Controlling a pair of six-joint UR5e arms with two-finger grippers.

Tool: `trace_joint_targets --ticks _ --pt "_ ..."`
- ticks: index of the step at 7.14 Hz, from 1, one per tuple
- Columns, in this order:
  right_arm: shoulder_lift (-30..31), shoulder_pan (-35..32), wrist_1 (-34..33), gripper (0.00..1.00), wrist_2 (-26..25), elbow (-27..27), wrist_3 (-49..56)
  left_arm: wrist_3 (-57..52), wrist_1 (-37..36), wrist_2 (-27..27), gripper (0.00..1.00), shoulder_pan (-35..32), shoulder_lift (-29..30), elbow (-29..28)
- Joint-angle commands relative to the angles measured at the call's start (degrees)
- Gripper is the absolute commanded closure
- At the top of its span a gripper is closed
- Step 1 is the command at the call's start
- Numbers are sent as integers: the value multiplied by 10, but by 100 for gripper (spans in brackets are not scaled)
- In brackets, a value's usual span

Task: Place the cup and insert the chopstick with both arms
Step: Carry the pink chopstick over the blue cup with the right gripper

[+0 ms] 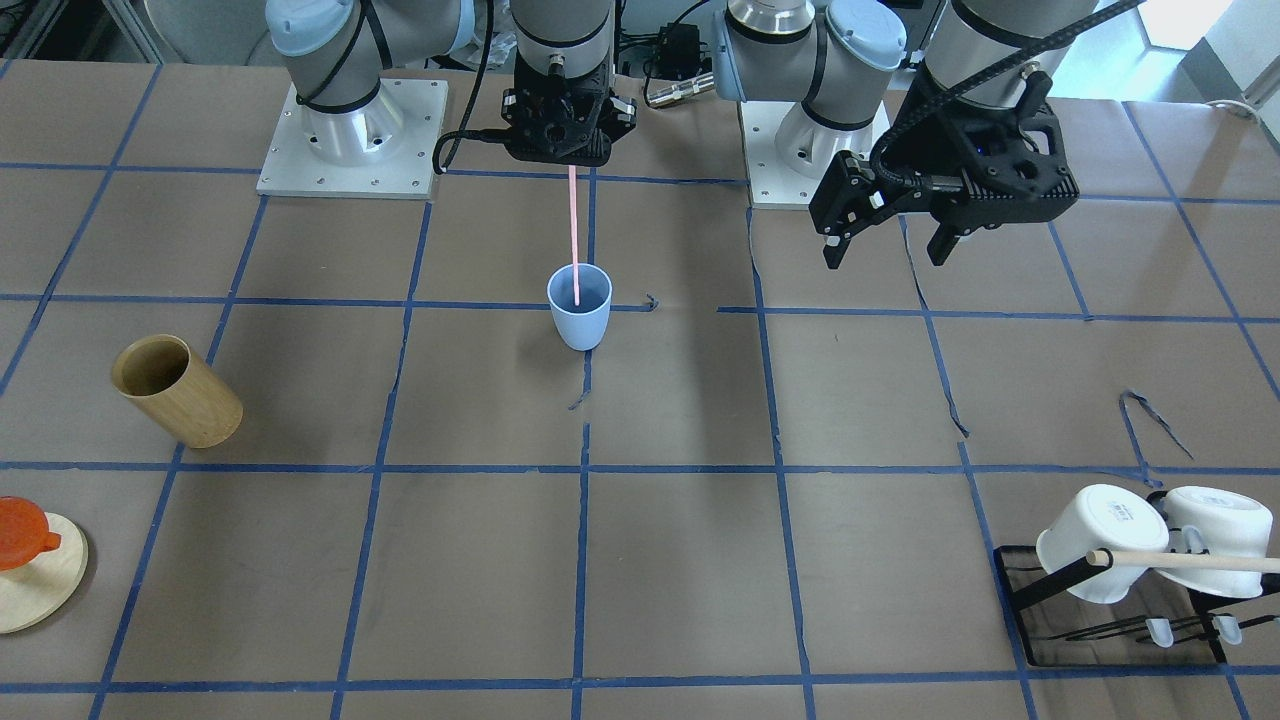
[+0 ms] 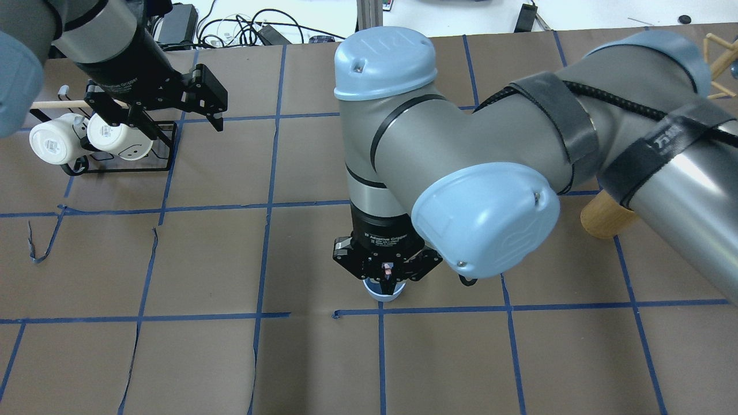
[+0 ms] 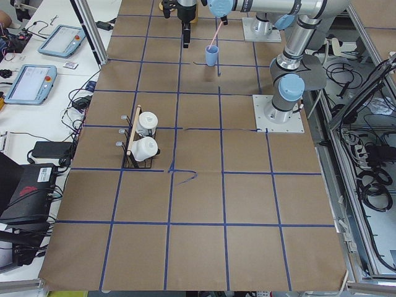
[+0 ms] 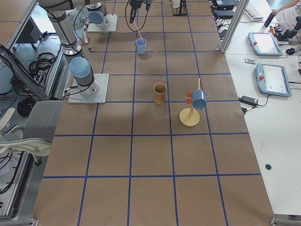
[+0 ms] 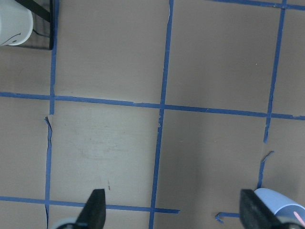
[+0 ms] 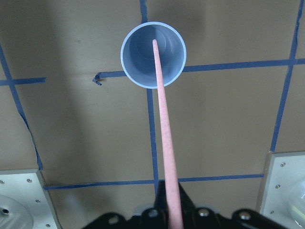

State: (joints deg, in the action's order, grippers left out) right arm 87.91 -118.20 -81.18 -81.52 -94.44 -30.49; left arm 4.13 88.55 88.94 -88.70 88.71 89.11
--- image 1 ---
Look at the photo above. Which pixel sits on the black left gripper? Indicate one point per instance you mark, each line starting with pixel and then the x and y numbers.
pixel 918 152

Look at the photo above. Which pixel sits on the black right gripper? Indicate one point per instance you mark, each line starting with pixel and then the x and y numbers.
pixel 622 111

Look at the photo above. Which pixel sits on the pink chopstick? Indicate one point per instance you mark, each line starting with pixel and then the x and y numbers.
pixel 573 209

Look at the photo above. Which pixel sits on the light blue plastic cup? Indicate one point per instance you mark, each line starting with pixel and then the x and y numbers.
pixel 581 328

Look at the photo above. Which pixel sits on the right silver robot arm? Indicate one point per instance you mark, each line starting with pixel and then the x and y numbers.
pixel 337 50

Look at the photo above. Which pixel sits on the wooden rack dowel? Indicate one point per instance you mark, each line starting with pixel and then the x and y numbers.
pixel 1104 558

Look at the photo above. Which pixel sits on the white mug near rack end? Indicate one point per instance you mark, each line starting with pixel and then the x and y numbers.
pixel 1223 523

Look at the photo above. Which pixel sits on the bamboo cylinder holder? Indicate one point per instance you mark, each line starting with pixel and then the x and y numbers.
pixel 171 384

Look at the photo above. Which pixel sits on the orange mug on tree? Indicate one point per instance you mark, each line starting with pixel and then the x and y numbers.
pixel 25 532

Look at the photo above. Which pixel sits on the wooden mug tree stand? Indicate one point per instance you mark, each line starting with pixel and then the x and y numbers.
pixel 36 590

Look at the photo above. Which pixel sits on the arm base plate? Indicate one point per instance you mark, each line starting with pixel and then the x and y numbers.
pixel 382 151
pixel 787 153

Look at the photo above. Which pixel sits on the black wire mug rack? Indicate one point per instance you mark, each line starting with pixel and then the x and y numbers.
pixel 1157 623

